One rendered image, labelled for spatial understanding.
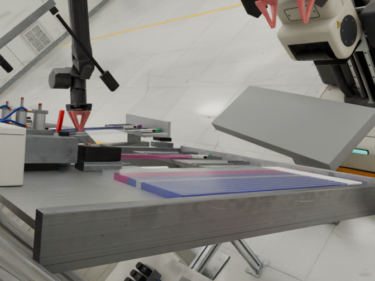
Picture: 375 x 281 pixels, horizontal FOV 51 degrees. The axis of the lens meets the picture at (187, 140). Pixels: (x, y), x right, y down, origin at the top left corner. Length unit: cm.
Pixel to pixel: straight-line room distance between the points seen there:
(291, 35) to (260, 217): 97
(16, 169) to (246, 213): 32
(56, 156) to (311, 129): 84
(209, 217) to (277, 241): 136
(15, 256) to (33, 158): 38
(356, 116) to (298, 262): 73
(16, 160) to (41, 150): 15
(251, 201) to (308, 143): 72
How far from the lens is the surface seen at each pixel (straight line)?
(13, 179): 58
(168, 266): 118
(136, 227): 45
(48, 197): 52
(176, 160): 104
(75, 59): 145
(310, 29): 142
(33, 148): 72
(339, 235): 178
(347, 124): 128
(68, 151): 74
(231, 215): 54
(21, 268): 36
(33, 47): 893
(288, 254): 180
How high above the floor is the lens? 141
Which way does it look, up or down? 30 degrees down
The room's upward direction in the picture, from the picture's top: 36 degrees counter-clockwise
